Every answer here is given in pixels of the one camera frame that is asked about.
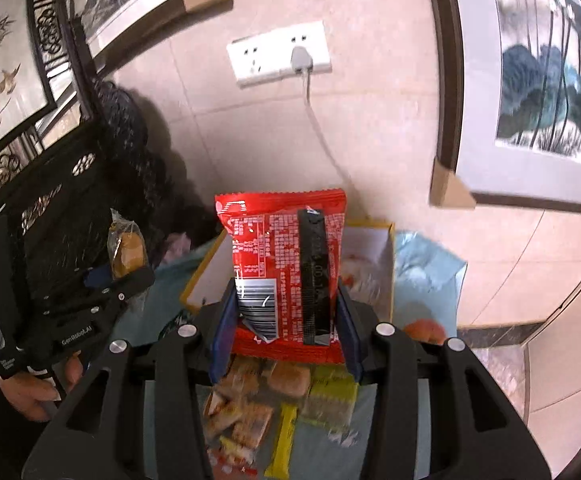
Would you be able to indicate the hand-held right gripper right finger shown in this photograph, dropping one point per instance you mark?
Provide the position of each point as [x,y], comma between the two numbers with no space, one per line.
[349,340]

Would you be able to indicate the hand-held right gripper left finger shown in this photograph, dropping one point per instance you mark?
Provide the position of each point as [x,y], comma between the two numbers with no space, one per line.
[223,332]

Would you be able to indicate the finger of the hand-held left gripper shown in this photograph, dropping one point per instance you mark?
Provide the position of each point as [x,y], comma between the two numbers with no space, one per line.
[130,280]
[98,276]

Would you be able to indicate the small yellow cake packet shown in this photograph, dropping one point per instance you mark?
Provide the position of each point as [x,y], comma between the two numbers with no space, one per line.
[130,250]

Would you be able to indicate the pile of mixed snacks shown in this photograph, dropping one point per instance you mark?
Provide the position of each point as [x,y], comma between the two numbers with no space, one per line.
[250,410]

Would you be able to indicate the yellow cardboard box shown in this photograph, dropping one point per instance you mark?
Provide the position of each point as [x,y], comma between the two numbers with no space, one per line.
[368,255]

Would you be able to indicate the red snack packet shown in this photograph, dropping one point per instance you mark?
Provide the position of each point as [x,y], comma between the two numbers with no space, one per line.
[270,240]

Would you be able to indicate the person's left hand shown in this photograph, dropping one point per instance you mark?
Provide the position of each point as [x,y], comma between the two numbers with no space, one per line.
[30,395]

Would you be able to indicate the purple cloth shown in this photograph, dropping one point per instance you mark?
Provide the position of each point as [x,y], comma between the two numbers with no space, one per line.
[178,247]

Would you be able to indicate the apple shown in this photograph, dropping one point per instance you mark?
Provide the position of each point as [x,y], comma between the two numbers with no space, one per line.
[424,332]

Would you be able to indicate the dark carved wooden furniture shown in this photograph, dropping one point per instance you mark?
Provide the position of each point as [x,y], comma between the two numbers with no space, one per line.
[70,195]

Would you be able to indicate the light blue printed blanket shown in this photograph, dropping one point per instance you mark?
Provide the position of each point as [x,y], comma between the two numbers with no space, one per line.
[420,270]

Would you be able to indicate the bird and flower panel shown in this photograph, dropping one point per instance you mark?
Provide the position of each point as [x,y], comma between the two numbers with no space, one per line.
[0,85]

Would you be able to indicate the grey power plug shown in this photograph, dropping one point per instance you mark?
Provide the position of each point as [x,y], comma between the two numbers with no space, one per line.
[302,60]

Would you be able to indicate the framed lotus painting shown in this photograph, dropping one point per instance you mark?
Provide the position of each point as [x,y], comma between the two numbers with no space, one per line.
[535,85]

